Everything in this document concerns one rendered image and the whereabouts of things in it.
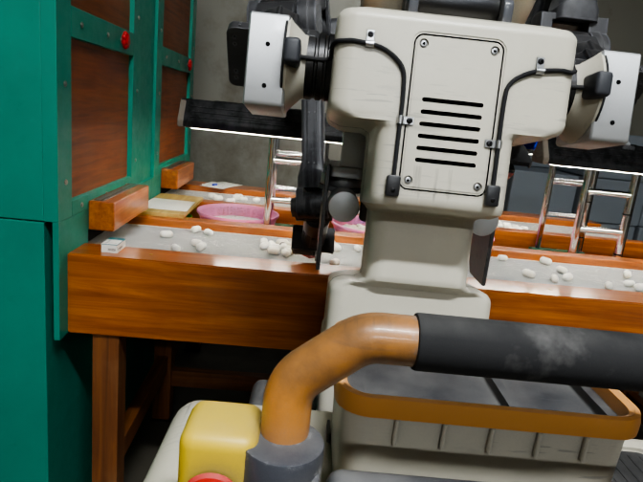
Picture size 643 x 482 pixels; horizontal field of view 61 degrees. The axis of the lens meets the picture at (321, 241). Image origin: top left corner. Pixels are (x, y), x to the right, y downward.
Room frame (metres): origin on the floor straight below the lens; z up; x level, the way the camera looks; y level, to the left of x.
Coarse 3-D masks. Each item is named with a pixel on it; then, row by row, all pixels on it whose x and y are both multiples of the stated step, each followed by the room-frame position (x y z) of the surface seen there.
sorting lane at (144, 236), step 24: (144, 240) 1.38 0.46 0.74; (168, 240) 1.40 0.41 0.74; (216, 240) 1.45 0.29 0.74; (240, 240) 1.48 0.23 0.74; (288, 240) 1.54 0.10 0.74; (360, 264) 1.36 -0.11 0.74; (504, 264) 1.53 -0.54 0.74; (528, 264) 1.56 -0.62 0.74; (552, 264) 1.59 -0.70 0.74; (576, 264) 1.62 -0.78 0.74; (600, 288) 1.38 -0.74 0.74; (624, 288) 1.40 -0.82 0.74
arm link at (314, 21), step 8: (256, 0) 0.86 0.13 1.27; (304, 0) 0.84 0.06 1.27; (312, 0) 0.84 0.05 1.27; (320, 0) 1.15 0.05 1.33; (328, 0) 1.22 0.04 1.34; (248, 8) 0.84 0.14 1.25; (304, 8) 0.83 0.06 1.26; (312, 8) 0.83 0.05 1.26; (320, 8) 0.89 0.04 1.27; (328, 8) 1.21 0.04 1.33; (248, 16) 0.83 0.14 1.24; (304, 16) 0.82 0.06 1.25; (312, 16) 0.83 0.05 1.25; (320, 16) 0.89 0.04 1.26; (328, 16) 1.21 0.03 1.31; (304, 24) 0.82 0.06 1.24; (312, 24) 0.83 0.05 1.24; (320, 24) 0.89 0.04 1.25; (328, 24) 1.21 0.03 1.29; (320, 32) 0.88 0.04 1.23; (328, 32) 1.22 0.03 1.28
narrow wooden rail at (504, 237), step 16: (240, 208) 1.88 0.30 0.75; (288, 208) 1.91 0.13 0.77; (496, 240) 1.94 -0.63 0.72; (512, 240) 1.94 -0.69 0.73; (528, 240) 1.94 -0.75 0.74; (544, 240) 1.95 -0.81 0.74; (560, 240) 1.95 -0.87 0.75; (592, 240) 1.96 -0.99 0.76; (608, 240) 1.96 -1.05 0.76; (624, 256) 1.97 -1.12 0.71; (640, 256) 1.97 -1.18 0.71
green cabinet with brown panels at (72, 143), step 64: (0, 0) 1.07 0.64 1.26; (64, 0) 1.11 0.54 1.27; (128, 0) 1.55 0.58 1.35; (192, 0) 2.36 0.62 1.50; (0, 64) 1.07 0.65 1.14; (64, 64) 1.11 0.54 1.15; (128, 64) 1.56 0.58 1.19; (192, 64) 2.40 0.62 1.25; (0, 128) 1.07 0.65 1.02; (64, 128) 1.11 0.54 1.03; (128, 128) 1.57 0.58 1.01; (0, 192) 1.07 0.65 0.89; (64, 192) 1.11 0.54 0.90
